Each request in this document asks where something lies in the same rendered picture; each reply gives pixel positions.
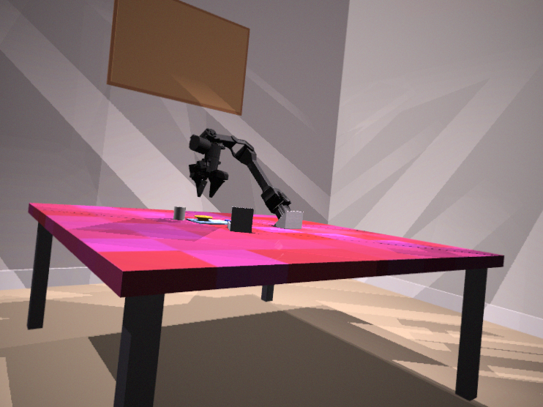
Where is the gold round plate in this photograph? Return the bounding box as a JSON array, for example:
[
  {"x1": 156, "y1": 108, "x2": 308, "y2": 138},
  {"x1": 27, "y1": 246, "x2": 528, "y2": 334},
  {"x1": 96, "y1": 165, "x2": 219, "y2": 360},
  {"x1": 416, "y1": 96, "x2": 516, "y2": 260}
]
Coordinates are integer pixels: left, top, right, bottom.
[{"x1": 194, "y1": 215, "x2": 213, "y2": 221}]

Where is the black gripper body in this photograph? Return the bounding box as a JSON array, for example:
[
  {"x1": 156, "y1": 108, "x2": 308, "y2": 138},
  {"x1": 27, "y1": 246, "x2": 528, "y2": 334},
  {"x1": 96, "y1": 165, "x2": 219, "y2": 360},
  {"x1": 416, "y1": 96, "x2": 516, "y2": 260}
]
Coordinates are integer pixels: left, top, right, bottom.
[{"x1": 190, "y1": 156, "x2": 229, "y2": 181}]

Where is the white dish rack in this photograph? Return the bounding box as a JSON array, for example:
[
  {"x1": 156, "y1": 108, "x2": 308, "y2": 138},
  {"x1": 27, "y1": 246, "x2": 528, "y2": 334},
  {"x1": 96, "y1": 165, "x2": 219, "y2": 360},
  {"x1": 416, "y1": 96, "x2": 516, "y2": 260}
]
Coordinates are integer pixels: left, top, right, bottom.
[{"x1": 228, "y1": 207, "x2": 254, "y2": 233}]

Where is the white cylinder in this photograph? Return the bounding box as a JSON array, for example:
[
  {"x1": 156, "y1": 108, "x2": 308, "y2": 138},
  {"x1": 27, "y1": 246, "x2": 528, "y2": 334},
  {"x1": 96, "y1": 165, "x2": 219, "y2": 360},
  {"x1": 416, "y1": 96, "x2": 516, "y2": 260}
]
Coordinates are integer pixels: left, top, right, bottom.
[{"x1": 173, "y1": 206, "x2": 186, "y2": 220}]

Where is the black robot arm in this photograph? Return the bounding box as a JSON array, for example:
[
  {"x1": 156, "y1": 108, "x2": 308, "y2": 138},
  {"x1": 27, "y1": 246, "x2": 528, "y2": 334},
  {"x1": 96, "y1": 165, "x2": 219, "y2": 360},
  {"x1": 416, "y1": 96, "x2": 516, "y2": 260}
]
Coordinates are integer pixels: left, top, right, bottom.
[{"x1": 189, "y1": 128, "x2": 291, "y2": 219}]

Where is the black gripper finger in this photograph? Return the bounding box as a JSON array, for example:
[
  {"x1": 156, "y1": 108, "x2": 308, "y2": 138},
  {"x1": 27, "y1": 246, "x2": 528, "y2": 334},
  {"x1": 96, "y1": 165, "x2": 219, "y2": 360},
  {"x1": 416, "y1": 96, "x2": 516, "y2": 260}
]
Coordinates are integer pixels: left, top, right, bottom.
[
  {"x1": 209, "y1": 177, "x2": 225, "y2": 198},
  {"x1": 192, "y1": 178, "x2": 207, "y2": 197}
]

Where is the light blue flat square mat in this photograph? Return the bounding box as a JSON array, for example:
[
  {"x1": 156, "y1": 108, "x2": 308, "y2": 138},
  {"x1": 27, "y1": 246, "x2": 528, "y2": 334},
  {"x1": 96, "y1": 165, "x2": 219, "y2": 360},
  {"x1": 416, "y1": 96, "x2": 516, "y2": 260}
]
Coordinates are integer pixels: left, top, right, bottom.
[{"x1": 186, "y1": 219, "x2": 228, "y2": 225}]

